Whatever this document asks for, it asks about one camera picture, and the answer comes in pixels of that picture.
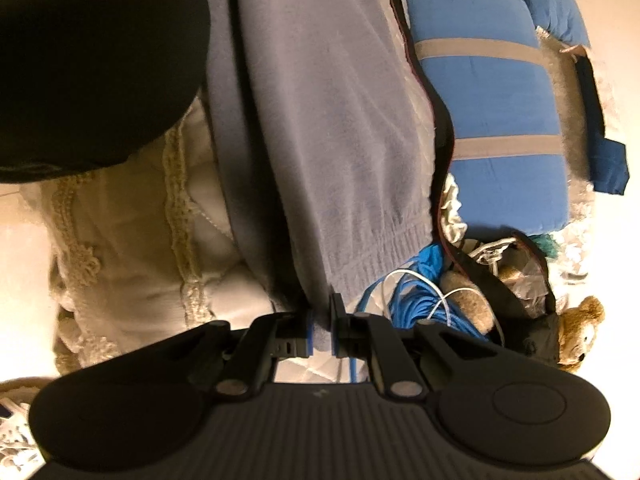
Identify dark blue cloth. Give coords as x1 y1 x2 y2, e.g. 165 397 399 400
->
575 55 630 196

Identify shiny white cloth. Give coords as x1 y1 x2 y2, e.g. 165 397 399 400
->
437 174 468 243

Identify black shoulder bag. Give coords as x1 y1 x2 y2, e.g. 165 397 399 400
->
385 0 561 361

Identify brown teddy bear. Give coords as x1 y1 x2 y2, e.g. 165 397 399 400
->
555 295 607 373

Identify teal yarn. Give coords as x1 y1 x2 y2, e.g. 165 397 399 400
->
532 234 558 261

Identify grey-blue pants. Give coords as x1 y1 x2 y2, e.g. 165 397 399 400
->
202 0 436 311

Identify blue grey-striped pillow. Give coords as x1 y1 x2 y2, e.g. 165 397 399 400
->
402 0 571 233

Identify blue cable coil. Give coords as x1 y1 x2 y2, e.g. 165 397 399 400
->
350 245 493 383

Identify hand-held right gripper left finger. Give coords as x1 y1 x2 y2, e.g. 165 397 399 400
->
142 307 316 401

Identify tan plush toy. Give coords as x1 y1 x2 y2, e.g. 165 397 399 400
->
442 270 496 333

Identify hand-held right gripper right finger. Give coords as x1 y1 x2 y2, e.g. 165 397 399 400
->
327 292 506 401

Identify white cable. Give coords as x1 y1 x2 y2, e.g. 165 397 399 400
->
370 269 503 346

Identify grey quilted bedspread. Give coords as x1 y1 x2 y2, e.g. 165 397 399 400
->
20 25 448 385

